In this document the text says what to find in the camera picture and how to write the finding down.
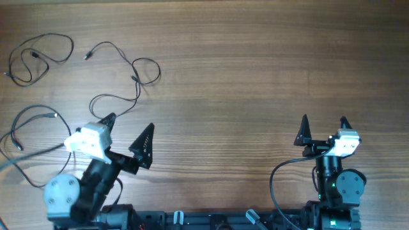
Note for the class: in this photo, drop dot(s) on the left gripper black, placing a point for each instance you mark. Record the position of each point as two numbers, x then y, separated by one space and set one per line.
143 152

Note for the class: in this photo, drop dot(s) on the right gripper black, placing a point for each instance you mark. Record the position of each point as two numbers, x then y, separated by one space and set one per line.
304 138

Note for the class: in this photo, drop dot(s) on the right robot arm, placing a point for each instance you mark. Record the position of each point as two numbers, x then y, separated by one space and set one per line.
339 189

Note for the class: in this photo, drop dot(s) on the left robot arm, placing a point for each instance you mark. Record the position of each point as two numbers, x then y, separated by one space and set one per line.
78 203

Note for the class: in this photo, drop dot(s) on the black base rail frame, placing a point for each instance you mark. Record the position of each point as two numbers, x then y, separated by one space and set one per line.
220 220

